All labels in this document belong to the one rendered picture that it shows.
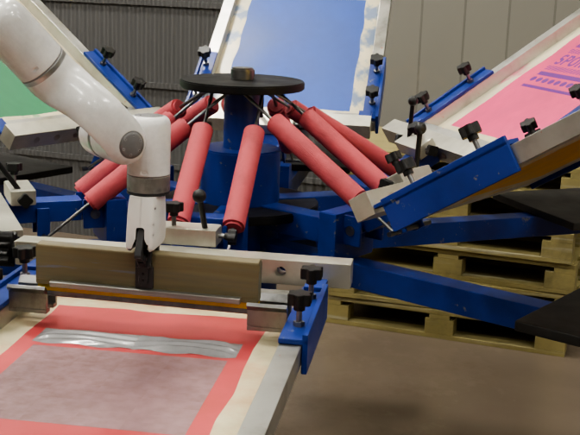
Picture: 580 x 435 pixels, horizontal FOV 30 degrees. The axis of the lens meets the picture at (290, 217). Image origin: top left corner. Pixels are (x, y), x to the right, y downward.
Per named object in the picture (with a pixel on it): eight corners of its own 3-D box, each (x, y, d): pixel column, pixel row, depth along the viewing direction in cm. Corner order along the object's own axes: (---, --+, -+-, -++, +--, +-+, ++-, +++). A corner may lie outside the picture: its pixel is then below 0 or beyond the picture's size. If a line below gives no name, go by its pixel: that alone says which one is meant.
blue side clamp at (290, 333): (306, 375, 180) (307, 335, 178) (276, 372, 180) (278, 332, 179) (326, 318, 209) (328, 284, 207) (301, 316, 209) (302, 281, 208)
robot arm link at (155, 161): (97, 119, 177) (73, 111, 184) (97, 182, 179) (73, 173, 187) (179, 115, 185) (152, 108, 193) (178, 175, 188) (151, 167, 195)
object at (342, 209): (381, 288, 232) (385, 235, 230) (32, 262, 243) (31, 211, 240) (400, 207, 311) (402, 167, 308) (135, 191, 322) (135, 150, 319)
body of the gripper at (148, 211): (135, 178, 194) (135, 238, 197) (118, 188, 184) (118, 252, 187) (176, 180, 193) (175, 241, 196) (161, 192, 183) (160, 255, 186)
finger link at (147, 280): (136, 250, 190) (135, 286, 192) (131, 255, 187) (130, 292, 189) (154, 252, 190) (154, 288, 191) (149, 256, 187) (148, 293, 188)
